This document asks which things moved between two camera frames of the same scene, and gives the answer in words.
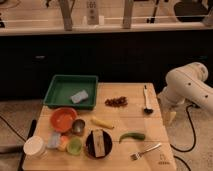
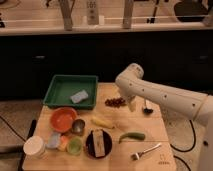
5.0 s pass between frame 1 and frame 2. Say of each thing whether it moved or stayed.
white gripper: moved
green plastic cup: stayed
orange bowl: stayed
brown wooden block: stayed
